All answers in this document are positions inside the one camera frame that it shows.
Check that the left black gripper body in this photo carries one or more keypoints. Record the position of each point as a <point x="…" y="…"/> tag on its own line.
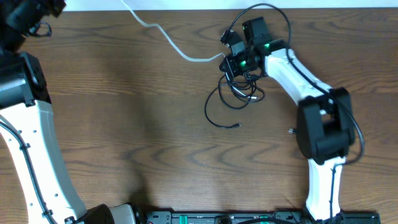
<point x="18" y="38"/>

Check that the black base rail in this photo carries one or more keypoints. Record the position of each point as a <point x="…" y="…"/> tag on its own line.
<point x="278" y="216"/>

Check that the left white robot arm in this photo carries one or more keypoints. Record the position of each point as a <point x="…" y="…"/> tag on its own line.
<point x="28" y="129"/>

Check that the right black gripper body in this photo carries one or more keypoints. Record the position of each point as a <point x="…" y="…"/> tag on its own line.
<point x="240" y="63"/>

